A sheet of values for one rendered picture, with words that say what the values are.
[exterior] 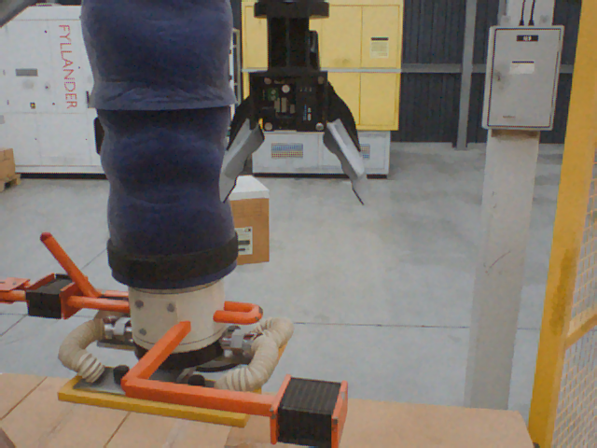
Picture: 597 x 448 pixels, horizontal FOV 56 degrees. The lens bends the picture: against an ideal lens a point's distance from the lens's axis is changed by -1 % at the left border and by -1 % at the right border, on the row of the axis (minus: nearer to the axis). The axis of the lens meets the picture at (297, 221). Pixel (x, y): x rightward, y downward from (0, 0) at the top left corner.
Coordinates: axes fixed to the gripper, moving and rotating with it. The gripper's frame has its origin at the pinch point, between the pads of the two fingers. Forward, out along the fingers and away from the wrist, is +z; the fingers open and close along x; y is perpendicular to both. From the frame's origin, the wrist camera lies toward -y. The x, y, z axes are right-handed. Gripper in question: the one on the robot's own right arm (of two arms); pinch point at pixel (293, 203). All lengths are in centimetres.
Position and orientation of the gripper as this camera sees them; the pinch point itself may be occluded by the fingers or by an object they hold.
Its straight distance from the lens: 60.5
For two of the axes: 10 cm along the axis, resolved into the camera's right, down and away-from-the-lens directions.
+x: 10.0, 0.2, -0.6
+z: 0.0, 9.6, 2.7
